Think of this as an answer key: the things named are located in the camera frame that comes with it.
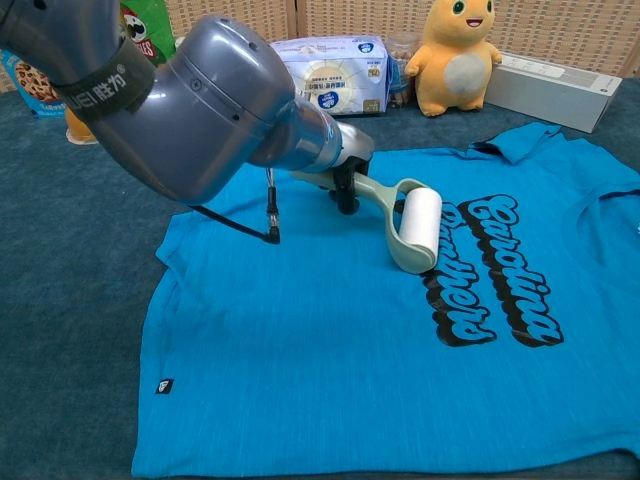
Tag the woven rattan folding screen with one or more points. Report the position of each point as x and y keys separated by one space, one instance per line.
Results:
x=550 y=25

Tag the clear snack jar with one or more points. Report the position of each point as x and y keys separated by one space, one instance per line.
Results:
x=400 y=65

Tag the long white cardboard box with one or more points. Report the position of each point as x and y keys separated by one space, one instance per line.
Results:
x=550 y=92

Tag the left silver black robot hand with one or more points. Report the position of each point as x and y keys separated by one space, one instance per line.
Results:
x=352 y=150

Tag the orange plush toy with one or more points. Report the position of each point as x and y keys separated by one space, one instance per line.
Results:
x=450 y=65

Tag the blue printed t-shirt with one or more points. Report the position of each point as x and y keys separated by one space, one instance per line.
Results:
x=325 y=350

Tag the bun in plastic cup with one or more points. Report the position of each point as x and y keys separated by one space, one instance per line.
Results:
x=77 y=127

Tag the green Pringles can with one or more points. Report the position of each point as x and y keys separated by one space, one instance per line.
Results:
x=150 y=30

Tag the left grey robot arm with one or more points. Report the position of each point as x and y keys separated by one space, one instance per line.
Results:
x=210 y=100

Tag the blue cookie box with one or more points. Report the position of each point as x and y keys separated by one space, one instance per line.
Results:
x=30 y=85

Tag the blue white tissue pack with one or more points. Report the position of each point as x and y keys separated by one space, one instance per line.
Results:
x=335 y=75

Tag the dark blue tablecloth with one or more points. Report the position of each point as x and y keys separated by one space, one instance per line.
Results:
x=65 y=250

